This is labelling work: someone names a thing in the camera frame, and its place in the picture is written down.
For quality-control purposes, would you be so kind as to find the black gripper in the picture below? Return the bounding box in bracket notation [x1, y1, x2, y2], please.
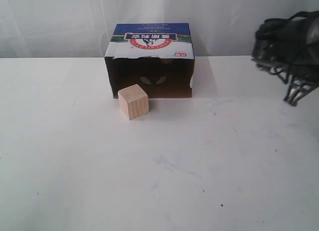
[252, 11, 319, 107]

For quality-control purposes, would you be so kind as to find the yellow tennis ball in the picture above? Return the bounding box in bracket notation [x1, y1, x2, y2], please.
[160, 58, 172, 64]

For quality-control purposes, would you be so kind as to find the blue white cardboard box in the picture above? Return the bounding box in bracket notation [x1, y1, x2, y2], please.
[104, 23, 195, 98]

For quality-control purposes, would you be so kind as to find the wooden cube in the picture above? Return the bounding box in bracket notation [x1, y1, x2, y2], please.
[118, 84, 149, 120]

